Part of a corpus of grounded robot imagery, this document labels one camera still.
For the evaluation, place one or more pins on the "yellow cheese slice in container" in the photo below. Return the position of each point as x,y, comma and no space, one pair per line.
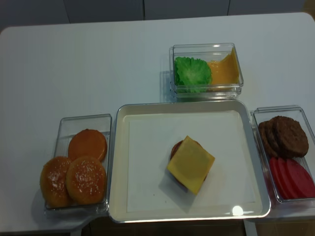
224,68

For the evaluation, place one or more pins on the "brown patty front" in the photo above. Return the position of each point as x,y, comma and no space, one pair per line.
291,138

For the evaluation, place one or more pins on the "clear lettuce cheese container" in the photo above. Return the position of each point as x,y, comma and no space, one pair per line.
203,51

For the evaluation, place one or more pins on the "clear bun container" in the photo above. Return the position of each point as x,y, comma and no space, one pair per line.
68,128

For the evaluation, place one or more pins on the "yellow cheese slice on burger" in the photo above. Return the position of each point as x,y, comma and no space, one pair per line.
191,164

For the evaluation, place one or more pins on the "plain orange bun bottom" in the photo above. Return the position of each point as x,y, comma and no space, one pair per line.
88,142

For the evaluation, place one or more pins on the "green lettuce leaf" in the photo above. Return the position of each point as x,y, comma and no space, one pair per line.
192,75

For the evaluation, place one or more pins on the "red tomato slice back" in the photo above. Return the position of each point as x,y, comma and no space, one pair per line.
272,164

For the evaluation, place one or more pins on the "red tomato slice middle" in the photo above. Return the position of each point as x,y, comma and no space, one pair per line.
286,185

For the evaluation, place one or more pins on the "white metal tray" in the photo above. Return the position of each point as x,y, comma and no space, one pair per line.
119,167

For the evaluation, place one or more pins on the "sesame bun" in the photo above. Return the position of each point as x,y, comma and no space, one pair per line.
86,181
53,182

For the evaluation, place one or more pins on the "brown patty back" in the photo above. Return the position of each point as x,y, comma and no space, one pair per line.
268,149

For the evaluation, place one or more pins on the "brown patty middle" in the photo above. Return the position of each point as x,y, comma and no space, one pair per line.
271,137

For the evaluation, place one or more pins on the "white paper liner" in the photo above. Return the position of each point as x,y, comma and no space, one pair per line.
228,185

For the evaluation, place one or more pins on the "brown patty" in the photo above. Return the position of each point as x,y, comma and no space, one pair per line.
291,138
268,149
271,137

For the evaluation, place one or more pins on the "red tomato slice front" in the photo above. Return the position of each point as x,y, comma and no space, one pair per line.
300,179

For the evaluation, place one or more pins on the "clear patty tomato container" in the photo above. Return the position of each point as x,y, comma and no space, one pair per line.
307,162

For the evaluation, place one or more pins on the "red tomato slice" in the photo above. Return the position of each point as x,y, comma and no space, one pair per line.
272,164
300,179
286,185

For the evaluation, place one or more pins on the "bottom bun on tray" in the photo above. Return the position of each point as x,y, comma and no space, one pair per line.
173,151

